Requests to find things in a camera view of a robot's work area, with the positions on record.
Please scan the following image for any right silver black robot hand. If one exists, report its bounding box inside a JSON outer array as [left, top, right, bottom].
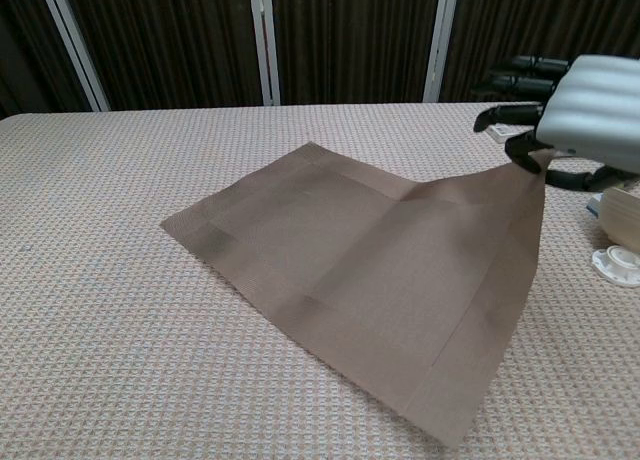
[[472, 54, 640, 191]]

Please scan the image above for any beige bowl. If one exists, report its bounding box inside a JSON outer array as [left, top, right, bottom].
[[598, 187, 640, 255]]

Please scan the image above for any brown woven placemat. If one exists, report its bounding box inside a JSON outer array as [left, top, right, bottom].
[[159, 140, 557, 449]]

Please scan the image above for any dark pleated screen panel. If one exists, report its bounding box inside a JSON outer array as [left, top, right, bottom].
[[439, 0, 640, 103], [269, 0, 444, 106], [62, 0, 264, 112], [0, 0, 95, 120]]

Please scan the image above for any white round cap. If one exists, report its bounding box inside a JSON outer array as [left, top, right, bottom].
[[591, 244, 640, 288]]

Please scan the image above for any pink woven tablecloth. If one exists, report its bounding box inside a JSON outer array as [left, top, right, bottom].
[[0, 99, 640, 460]]

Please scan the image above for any grey screen frame post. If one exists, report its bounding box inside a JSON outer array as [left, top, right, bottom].
[[248, 0, 282, 106], [37, 0, 110, 113], [423, 0, 460, 103]]

